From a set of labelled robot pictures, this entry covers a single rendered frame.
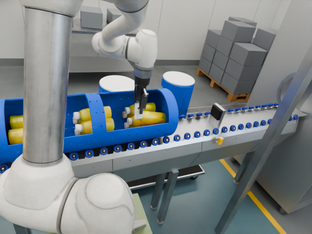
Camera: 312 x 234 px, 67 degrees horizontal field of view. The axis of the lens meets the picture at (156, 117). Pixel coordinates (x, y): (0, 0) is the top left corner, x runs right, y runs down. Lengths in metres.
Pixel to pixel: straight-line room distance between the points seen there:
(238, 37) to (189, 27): 1.23
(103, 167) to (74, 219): 0.67
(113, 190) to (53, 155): 0.18
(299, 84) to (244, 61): 2.71
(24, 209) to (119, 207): 0.25
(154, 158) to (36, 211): 0.85
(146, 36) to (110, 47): 0.16
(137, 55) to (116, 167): 0.63
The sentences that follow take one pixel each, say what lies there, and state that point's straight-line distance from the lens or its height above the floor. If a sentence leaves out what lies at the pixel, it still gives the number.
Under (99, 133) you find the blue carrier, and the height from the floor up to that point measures 1.12.
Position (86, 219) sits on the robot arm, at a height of 1.28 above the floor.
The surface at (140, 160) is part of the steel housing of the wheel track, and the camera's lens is 1.38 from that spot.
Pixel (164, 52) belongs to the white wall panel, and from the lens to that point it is 5.07.
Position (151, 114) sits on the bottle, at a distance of 1.27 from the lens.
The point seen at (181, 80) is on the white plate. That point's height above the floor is 1.04.
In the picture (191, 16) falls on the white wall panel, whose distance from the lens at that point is 5.13.
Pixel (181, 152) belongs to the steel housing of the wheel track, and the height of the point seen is 0.86.
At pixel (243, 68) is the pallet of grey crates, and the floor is 0.62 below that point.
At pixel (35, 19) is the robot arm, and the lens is 0.60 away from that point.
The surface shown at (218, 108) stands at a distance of 1.63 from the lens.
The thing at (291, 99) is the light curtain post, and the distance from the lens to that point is 1.45.
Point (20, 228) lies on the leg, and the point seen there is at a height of 0.48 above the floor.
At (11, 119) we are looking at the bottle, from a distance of 1.26.
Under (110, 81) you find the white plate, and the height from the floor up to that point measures 1.04.
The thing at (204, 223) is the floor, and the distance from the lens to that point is 2.30.
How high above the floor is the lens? 1.82
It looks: 33 degrees down
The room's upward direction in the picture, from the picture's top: 11 degrees clockwise
